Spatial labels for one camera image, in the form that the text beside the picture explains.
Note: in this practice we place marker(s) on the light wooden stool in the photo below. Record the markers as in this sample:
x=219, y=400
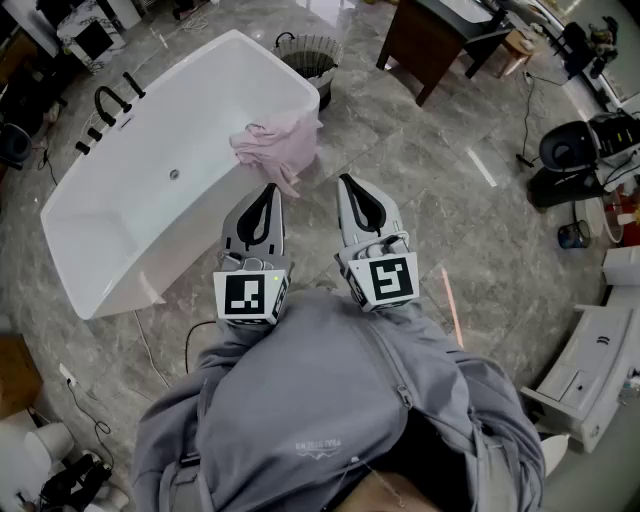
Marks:
x=517, y=42

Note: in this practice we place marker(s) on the white ceramic cylinder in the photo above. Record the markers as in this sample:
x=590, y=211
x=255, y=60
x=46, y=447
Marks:
x=50, y=442

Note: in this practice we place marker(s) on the small black mesh bin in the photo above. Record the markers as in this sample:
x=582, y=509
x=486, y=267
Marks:
x=574, y=236

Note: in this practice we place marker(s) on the pink cloth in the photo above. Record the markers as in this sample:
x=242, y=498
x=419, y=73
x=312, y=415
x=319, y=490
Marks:
x=280, y=145

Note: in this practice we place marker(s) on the brown cardboard box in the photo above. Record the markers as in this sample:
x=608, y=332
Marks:
x=17, y=375

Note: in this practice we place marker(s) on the black equipment pile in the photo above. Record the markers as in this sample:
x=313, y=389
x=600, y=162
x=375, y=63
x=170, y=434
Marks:
x=75, y=480

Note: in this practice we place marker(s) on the person's right forearm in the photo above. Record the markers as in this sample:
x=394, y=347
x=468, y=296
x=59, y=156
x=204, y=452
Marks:
x=425, y=335

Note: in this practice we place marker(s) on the dark wooden vanity cabinet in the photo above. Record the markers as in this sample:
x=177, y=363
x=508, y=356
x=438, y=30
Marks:
x=425, y=45

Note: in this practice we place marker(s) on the black basin faucet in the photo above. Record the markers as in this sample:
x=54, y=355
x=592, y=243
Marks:
x=500, y=16

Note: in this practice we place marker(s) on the black hand shower rod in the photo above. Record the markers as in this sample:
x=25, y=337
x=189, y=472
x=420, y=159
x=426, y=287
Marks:
x=134, y=85

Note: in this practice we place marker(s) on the person's torso in grey jacket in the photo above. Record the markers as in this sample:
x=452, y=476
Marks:
x=310, y=400

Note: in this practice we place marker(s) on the white ceramic piece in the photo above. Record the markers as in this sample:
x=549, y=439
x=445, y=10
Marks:
x=556, y=452

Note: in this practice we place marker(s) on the white vanity cabinet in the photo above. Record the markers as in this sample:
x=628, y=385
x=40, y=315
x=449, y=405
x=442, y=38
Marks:
x=585, y=360

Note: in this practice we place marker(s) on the white box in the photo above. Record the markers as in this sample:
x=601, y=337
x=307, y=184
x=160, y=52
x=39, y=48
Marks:
x=622, y=265

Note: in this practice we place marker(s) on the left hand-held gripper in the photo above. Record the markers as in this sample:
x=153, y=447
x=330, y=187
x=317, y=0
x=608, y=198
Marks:
x=245, y=295

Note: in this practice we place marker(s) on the white bathtub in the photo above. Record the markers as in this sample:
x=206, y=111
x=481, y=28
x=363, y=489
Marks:
x=150, y=175

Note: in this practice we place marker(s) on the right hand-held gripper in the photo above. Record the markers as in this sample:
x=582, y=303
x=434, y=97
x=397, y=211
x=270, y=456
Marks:
x=387, y=280

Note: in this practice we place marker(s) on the marble pattern cabinet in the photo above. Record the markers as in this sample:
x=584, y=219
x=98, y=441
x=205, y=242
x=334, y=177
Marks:
x=92, y=42

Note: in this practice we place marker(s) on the white sink basin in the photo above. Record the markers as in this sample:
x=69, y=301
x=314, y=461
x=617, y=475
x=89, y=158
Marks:
x=465, y=10

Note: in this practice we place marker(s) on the person's left forearm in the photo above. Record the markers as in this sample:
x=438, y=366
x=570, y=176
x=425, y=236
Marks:
x=235, y=345

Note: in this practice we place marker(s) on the white power adapter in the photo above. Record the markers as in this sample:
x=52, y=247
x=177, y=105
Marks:
x=68, y=375

